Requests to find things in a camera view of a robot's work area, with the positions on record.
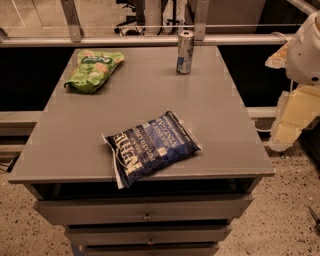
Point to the silver blue redbull can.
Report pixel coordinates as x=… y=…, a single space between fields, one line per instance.
x=185 y=51

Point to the green chip bag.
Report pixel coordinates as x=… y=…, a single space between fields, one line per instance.
x=93 y=69

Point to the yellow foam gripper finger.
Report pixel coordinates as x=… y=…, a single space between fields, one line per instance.
x=278 y=59
x=295 y=111

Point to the grey drawer cabinet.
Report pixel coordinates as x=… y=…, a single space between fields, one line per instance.
x=183 y=210

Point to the blue kettle chip bag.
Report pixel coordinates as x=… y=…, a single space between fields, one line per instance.
x=143 y=150

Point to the metal railing frame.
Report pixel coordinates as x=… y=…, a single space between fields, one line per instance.
x=91 y=23

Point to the black office chair base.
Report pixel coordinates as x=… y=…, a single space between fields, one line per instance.
x=137 y=6

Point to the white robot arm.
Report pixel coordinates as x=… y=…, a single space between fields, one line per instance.
x=303 y=56

